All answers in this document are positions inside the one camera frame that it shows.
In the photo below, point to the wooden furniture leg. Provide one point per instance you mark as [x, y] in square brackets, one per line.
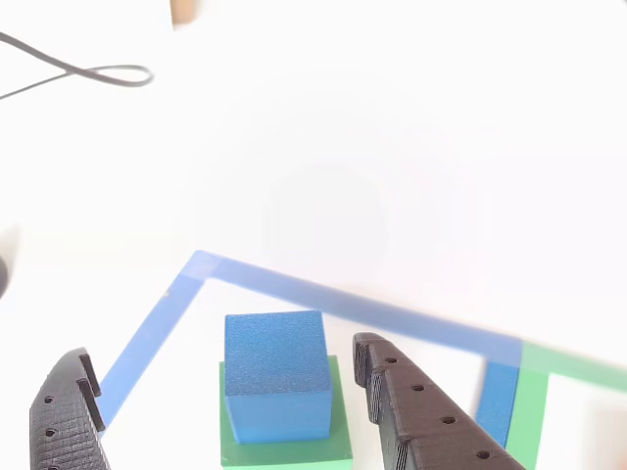
[183, 11]

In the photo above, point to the small blue cube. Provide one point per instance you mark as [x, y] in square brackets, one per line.
[276, 362]

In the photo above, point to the green tape square outline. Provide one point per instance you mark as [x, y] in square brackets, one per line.
[529, 406]

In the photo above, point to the blue tape square outline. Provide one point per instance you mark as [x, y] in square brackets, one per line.
[294, 289]

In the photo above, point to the green square block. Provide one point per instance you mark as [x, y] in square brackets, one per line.
[284, 453]

